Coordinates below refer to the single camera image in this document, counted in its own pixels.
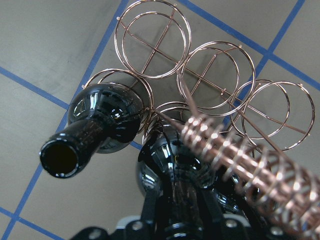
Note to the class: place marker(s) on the black wine bottle in basket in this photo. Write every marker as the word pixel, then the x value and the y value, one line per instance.
pixel 103 118

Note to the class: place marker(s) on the copper wire wine basket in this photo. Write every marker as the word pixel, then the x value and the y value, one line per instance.
pixel 279 198

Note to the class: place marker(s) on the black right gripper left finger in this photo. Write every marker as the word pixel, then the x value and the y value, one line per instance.
pixel 148 213

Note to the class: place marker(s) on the black wine bottle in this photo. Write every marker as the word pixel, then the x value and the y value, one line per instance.
pixel 167 166
pixel 103 118

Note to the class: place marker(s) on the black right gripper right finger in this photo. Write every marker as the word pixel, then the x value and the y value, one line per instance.
pixel 211 210

